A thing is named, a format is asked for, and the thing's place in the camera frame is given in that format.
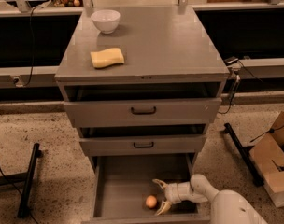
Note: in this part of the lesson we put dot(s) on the grey middle drawer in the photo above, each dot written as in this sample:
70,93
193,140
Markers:
119,140

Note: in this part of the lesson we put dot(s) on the grey drawer cabinet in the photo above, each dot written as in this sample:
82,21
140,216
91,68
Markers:
164,48

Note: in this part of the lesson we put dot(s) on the cardboard box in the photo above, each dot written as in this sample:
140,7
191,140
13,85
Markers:
268,157

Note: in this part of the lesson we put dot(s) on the yellow sponge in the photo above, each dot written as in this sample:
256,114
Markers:
107,57

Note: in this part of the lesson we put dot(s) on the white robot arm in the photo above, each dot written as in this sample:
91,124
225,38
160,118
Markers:
226,206

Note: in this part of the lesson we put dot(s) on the grey top drawer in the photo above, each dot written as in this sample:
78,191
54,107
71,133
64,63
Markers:
112,108

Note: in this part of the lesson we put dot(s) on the orange fruit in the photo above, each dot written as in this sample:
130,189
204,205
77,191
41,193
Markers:
151,202

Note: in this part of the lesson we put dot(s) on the black top drawer handle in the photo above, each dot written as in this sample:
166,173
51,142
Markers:
149,111

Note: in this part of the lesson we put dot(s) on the white ceramic bowl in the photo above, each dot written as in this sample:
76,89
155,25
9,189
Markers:
106,20

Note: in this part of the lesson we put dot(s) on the black middle drawer handle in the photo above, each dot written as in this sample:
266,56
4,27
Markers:
143,145

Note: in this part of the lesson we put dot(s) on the black power adapter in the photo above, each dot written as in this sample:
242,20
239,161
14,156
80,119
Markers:
230,60

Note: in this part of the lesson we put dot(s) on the black stand leg left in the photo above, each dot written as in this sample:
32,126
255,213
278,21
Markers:
22,182

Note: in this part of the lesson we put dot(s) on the black stand leg right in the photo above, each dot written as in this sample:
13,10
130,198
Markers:
244,153

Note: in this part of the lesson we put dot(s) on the black drawer handle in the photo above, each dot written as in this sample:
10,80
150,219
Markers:
143,145
149,111

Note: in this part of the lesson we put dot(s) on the grey bottom drawer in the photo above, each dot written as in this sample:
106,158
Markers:
123,183

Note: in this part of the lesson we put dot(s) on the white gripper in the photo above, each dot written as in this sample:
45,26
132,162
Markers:
173,192

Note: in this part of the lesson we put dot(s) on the black stand leg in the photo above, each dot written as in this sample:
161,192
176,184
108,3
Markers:
22,182
244,153

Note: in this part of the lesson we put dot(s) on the grey drawer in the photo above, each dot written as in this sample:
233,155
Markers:
112,108
119,140
123,183

